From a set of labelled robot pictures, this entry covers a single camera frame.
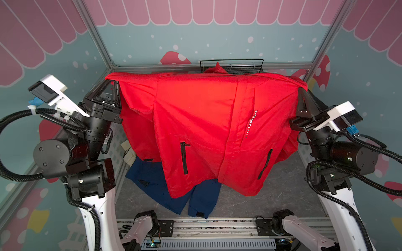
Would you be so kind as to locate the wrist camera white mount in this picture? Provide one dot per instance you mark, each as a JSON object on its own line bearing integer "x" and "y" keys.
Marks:
{"x": 51, "y": 91}
{"x": 339, "y": 117}

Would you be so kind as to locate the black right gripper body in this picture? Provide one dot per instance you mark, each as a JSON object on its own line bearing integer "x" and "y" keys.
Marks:
{"x": 303, "y": 124}

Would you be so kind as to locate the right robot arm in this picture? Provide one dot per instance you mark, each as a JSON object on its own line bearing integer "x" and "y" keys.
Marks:
{"x": 335, "y": 163}

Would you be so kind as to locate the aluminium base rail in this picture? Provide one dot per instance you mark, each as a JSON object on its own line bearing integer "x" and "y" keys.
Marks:
{"x": 215, "y": 234}

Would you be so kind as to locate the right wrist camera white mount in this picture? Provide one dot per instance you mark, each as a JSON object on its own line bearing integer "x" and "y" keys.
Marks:
{"x": 339, "y": 117}

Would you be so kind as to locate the red jacket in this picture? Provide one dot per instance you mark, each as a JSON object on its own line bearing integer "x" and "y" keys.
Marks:
{"x": 212, "y": 125}

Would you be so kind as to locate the navy blue jacket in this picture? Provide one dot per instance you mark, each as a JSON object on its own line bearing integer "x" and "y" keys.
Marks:
{"x": 149, "y": 177}

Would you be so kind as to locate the cream beige jacket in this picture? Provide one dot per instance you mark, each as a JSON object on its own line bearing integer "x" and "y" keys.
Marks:
{"x": 129, "y": 155}

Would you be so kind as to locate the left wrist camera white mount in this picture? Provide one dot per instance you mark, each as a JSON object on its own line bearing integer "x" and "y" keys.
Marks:
{"x": 51, "y": 91}

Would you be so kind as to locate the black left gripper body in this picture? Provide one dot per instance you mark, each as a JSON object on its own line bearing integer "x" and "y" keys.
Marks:
{"x": 98, "y": 110}

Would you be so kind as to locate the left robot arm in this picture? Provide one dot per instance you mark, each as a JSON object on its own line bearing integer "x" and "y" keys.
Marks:
{"x": 74, "y": 159}

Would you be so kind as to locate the black wire mesh basket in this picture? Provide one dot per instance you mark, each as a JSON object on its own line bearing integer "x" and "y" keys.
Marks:
{"x": 234, "y": 66}

